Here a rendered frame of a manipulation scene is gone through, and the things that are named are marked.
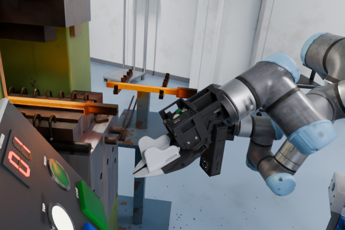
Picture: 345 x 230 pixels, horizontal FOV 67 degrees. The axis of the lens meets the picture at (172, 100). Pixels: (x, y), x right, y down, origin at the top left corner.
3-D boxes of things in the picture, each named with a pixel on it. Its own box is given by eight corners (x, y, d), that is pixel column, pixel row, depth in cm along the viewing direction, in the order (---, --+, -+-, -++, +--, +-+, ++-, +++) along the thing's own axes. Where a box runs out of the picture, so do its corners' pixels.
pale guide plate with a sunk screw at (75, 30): (82, 34, 112) (81, -9, 105) (75, 36, 103) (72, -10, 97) (78, 33, 112) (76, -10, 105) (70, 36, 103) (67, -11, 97)
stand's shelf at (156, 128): (172, 116, 161) (172, 113, 160) (165, 152, 124) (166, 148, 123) (124, 111, 162) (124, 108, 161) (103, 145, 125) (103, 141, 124)
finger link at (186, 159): (154, 157, 48) (193, 131, 49) (158, 164, 49) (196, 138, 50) (164, 173, 44) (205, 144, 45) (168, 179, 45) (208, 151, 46)
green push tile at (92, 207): (102, 202, 52) (81, 179, 48) (110, 232, 46) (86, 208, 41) (94, 208, 52) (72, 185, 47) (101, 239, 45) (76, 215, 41)
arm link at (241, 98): (236, 102, 56) (262, 118, 49) (218, 114, 55) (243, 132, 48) (226, 73, 52) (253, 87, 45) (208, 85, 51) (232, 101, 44)
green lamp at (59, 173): (75, 176, 44) (74, 155, 43) (64, 196, 40) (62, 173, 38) (57, 175, 44) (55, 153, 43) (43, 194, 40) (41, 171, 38)
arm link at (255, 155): (253, 179, 87) (260, 151, 83) (241, 159, 97) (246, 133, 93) (275, 179, 88) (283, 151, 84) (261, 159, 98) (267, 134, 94)
